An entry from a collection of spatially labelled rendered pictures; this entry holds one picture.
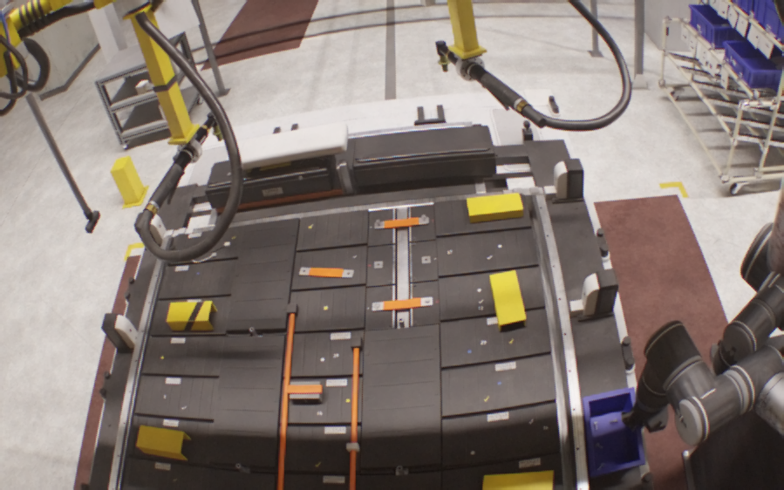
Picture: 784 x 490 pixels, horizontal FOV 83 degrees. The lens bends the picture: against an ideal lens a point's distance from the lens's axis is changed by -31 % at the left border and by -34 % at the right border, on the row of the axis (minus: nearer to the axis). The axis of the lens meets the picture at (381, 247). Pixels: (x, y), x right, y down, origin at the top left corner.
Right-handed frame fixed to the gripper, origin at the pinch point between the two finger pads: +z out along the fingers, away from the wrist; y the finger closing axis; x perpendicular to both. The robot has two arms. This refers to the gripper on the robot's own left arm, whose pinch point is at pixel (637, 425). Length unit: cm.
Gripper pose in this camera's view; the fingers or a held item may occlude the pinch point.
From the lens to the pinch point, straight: 147.6
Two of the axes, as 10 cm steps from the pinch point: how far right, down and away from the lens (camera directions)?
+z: 1.7, 6.8, 7.2
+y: -9.9, 1.0, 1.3
